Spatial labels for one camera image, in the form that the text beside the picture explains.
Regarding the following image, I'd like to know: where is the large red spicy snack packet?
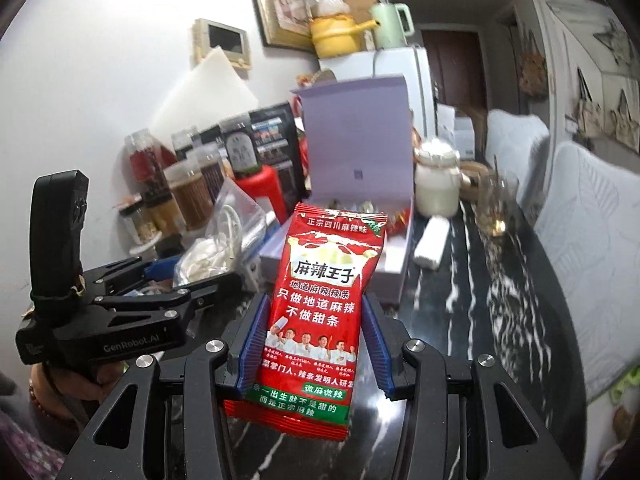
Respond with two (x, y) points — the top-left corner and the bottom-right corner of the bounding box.
(224, 204), (387, 441)

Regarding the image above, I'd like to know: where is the small red snack packet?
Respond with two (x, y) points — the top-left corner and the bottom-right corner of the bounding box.
(386, 208), (411, 236)

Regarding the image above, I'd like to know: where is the bag with white cord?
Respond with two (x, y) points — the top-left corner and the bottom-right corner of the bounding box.
(174, 179), (268, 288)

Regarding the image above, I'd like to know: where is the green white snack packet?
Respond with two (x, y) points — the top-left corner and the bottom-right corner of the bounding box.
(350, 200), (378, 214)

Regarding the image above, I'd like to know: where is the left hand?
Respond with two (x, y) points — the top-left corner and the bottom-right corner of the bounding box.
(29, 361), (125, 425)

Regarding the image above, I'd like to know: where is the jar with brown powder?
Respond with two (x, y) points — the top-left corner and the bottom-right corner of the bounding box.
(164, 159), (214, 231)

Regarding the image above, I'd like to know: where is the red plastic container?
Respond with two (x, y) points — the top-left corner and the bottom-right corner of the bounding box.
(235, 165), (290, 224)

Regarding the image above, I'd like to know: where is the dark label berry jar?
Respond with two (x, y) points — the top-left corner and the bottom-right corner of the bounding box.
(220, 114), (262, 179)

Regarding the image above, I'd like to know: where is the white rolled towel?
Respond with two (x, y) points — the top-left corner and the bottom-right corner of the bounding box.
(413, 216), (450, 270)

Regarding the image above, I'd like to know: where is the black printed food pouch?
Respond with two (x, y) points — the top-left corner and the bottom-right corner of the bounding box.
(250, 102), (307, 210)

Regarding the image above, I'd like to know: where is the white foam sheet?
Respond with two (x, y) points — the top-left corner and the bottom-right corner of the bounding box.
(149, 47), (259, 144)

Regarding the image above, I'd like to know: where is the lavender open gift box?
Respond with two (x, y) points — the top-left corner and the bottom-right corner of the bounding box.
(258, 74), (417, 306)

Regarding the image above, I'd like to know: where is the glass cup with spoon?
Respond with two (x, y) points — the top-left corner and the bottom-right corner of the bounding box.
(475, 156), (520, 237)

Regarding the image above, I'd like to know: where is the near grey leaf chair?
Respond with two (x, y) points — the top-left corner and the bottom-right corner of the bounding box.
(535, 142), (639, 401)

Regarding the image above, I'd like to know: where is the grey leaf chair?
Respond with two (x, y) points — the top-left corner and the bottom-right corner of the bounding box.
(485, 110), (551, 210)
(535, 142), (639, 401)

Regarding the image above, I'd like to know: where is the white ceramic lidded pot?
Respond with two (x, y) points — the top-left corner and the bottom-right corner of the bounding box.
(414, 136), (461, 218)

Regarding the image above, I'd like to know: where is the far grey leaf chair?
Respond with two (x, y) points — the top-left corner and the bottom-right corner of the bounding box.
(485, 110), (551, 210)

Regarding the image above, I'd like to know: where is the yellow pot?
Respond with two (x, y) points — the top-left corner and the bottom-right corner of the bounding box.
(310, 14), (381, 60)

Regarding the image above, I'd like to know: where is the framed picture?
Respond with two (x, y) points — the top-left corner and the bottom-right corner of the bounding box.
(253, 0), (314, 52)

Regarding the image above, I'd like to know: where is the white refrigerator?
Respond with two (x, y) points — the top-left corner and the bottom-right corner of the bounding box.
(316, 45), (437, 141)

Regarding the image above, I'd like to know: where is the green electric kettle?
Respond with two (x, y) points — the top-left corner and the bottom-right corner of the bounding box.
(369, 3), (414, 50)

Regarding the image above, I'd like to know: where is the brown entrance door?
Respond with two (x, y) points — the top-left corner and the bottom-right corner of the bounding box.
(422, 30), (487, 110)

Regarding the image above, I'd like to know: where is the hanging brown tote bag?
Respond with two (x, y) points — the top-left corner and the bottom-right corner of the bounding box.
(518, 26), (549, 101)

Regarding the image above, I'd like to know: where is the wall intercom panel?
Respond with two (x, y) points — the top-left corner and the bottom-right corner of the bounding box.
(191, 18), (252, 70)

